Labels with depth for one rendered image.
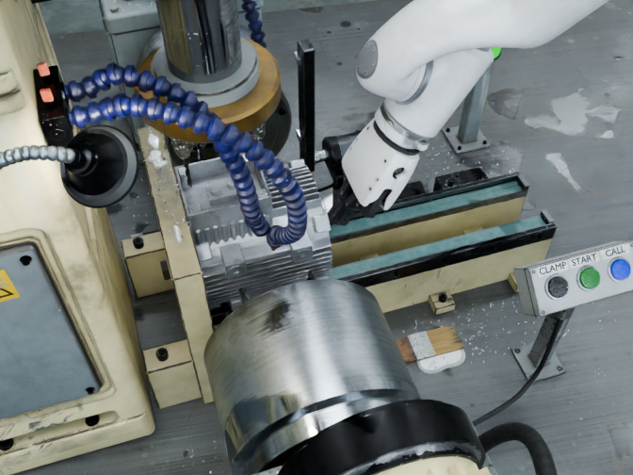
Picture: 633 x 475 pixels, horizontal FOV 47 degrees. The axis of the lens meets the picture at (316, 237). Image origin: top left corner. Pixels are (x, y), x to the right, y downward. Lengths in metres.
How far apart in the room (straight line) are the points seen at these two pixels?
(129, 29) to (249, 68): 0.53
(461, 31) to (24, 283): 0.55
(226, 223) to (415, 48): 0.38
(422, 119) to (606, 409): 0.61
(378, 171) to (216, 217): 0.23
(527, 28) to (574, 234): 0.73
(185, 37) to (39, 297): 0.34
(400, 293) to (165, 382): 0.43
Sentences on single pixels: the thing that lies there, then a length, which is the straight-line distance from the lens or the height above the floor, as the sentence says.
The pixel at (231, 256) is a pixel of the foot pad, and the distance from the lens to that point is 1.06.
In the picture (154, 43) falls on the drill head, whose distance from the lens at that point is 1.34.
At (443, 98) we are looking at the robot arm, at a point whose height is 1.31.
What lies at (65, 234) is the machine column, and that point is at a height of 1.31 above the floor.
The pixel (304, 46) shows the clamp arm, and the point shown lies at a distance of 1.11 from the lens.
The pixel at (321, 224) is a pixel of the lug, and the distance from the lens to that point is 1.08.
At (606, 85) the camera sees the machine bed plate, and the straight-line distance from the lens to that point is 1.89.
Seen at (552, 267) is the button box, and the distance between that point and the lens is 1.08.
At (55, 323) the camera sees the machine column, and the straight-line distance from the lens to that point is 0.94.
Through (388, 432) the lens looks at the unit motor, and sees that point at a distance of 0.59.
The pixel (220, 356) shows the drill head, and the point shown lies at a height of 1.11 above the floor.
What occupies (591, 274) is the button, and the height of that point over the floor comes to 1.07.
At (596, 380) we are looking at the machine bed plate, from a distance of 1.34.
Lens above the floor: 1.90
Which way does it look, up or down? 50 degrees down
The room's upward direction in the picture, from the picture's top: straight up
